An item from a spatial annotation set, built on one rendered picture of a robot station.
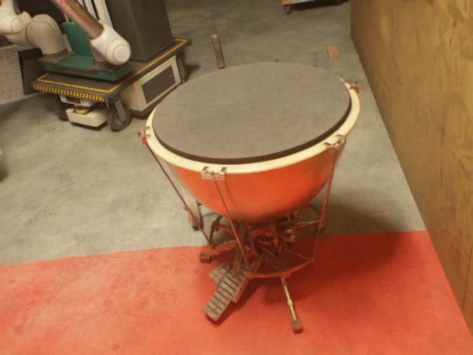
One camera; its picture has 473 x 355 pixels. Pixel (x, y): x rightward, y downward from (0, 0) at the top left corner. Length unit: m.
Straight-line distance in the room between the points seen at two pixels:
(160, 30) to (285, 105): 2.11
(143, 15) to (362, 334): 2.43
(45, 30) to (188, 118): 2.04
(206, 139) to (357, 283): 0.93
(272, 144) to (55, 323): 1.26
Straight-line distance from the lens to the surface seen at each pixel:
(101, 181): 2.96
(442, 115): 1.93
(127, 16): 3.45
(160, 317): 2.09
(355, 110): 1.61
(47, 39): 3.56
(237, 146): 1.44
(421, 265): 2.18
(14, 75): 4.62
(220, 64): 2.01
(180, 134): 1.55
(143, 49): 3.49
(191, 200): 2.30
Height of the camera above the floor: 1.56
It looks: 35 degrees down
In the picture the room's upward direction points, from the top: 10 degrees counter-clockwise
